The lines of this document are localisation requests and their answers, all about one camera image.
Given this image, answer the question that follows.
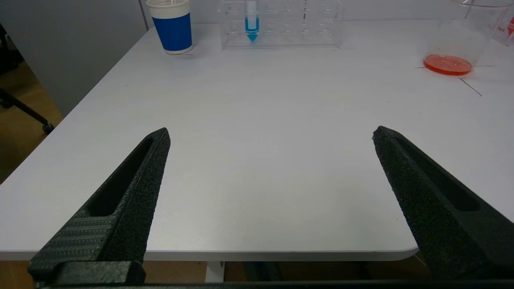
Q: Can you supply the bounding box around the white paper cup blue sleeve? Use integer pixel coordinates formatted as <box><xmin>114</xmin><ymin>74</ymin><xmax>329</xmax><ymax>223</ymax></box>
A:
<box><xmin>146</xmin><ymin>0</ymin><xmax>194</xmax><ymax>55</ymax></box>

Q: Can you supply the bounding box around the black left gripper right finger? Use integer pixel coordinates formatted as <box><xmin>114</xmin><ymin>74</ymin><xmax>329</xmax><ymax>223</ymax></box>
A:
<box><xmin>372</xmin><ymin>126</ymin><xmax>514</xmax><ymax>279</ymax></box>

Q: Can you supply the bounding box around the test tube with blue pigment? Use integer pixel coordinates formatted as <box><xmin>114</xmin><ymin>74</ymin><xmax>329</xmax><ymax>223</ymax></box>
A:
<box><xmin>245</xmin><ymin>0</ymin><xmax>260</xmax><ymax>43</ymax></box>

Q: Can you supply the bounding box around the clear glass beaker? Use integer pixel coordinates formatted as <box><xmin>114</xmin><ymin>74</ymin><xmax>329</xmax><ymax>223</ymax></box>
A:
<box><xmin>423</xmin><ymin>0</ymin><xmax>514</xmax><ymax>77</ymax></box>

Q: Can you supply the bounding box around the white table leg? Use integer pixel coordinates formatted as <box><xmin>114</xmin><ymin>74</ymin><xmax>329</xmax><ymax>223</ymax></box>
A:
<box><xmin>205</xmin><ymin>261</ymin><xmax>225</xmax><ymax>283</ymax></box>

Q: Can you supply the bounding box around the black caster chair leg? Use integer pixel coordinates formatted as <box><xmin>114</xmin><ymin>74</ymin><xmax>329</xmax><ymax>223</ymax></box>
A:
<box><xmin>0</xmin><ymin>88</ymin><xmax>55</xmax><ymax>135</ymax></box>

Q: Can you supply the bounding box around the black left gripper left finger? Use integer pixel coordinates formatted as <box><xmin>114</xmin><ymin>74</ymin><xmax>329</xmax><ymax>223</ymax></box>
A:
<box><xmin>28</xmin><ymin>128</ymin><xmax>171</xmax><ymax>281</ymax></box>

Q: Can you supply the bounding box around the clear acrylic test tube rack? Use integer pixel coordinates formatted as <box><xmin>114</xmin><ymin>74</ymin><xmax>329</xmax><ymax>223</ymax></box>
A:
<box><xmin>492</xmin><ymin>4</ymin><xmax>514</xmax><ymax>45</ymax></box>
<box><xmin>219</xmin><ymin>0</ymin><xmax>345</xmax><ymax>50</ymax></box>

